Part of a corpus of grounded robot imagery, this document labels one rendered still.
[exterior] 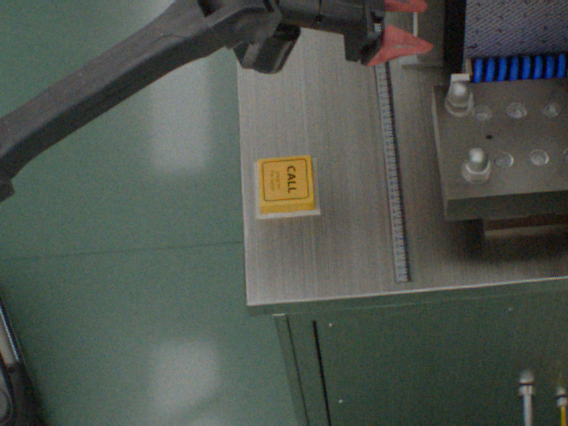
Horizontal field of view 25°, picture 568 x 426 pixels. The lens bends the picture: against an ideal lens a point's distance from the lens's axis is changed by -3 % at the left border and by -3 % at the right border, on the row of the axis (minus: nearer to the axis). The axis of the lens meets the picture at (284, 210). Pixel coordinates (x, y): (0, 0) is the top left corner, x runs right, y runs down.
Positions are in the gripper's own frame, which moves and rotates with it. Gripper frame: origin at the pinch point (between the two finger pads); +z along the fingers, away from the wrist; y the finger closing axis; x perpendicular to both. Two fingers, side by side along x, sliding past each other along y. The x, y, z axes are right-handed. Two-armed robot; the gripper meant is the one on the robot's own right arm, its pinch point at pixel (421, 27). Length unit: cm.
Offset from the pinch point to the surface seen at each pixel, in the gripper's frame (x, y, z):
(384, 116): -20.3, 1.1, 4.4
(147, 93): -124, -59, 1
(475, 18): 4.4, 0.2, 5.2
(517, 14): 7.0, 0.1, 9.8
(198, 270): -118, -16, 11
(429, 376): -48, 27, 23
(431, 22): -8.6, -7.4, 6.5
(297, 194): -23.0, 13.1, -7.6
